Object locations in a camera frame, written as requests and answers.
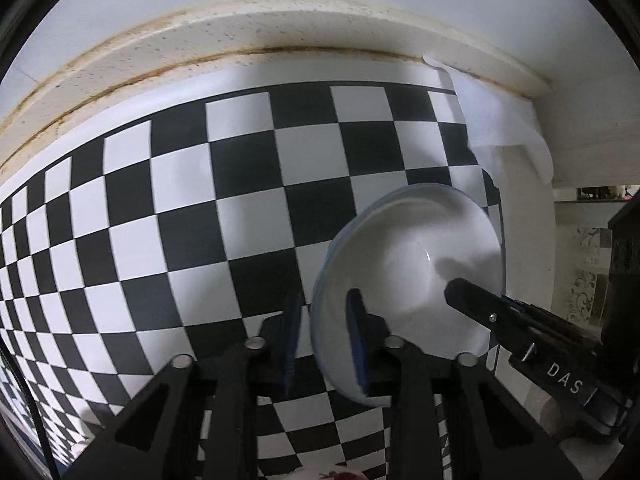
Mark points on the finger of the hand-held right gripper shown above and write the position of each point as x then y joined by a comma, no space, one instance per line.
475,300
560,327

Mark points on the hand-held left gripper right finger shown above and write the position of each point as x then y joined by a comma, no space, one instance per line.
357,345

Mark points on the black white checkered mat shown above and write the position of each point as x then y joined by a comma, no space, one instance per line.
240,170

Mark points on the white bowl floral print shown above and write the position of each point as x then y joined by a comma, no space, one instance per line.
315,332

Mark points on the white plate pink floral print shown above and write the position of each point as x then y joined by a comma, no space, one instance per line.
345,475

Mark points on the white bowl dark blue rim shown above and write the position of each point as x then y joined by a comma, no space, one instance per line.
415,245

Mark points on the patterned glass sliding door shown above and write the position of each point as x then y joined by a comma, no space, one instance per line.
582,280

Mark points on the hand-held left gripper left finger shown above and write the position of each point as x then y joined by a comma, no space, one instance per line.
292,345

